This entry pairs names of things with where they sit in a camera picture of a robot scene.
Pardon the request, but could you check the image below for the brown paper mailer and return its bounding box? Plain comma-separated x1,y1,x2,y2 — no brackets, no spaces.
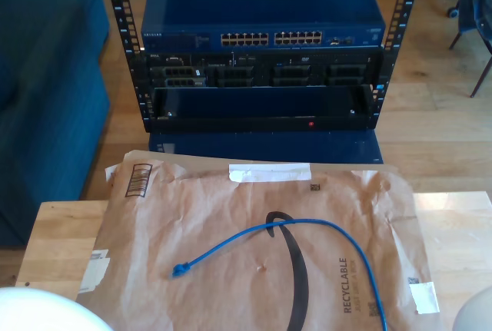
75,149,447,331

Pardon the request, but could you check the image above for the black rack frame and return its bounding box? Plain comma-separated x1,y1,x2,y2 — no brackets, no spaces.
100,0,426,134

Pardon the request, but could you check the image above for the blue flat chassis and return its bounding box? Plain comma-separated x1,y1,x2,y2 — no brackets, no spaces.
148,131,384,164

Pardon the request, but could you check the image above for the dark chair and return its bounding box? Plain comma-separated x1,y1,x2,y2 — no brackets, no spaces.
447,0,492,98

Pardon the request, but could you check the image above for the black rack power strip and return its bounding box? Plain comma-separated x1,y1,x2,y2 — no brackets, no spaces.
148,115,376,133

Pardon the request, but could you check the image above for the black rack server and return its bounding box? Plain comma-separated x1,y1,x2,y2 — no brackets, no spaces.
130,51,385,89

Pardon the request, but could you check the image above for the blue sofa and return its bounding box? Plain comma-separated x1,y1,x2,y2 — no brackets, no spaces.
0,0,112,250

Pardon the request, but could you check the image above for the blue network cable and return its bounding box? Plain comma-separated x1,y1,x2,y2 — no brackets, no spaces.
170,218,390,331

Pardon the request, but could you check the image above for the blue network switch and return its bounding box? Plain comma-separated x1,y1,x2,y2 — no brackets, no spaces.
140,0,387,54

